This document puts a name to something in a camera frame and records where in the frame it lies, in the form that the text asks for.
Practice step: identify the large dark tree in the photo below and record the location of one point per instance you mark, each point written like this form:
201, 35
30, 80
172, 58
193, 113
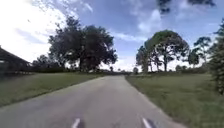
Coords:
83, 46

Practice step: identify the grey asphalt road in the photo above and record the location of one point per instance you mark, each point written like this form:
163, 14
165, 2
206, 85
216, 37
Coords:
106, 100

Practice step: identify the group of tall trees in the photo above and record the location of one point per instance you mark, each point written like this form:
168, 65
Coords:
165, 46

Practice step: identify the dark hedge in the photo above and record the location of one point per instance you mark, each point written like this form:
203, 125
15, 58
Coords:
50, 69

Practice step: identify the robot's own part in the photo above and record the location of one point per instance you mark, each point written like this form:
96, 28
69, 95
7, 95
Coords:
76, 123
146, 123

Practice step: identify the low hedge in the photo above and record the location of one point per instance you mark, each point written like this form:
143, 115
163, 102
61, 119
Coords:
191, 70

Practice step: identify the grass field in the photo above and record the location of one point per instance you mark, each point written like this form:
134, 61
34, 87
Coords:
186, 96
30, 85

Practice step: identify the overhanging tree branches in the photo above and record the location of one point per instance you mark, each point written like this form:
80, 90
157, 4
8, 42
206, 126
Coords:
181, 3

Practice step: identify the dark building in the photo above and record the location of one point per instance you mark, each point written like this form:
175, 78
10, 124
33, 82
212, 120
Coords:
11, 61

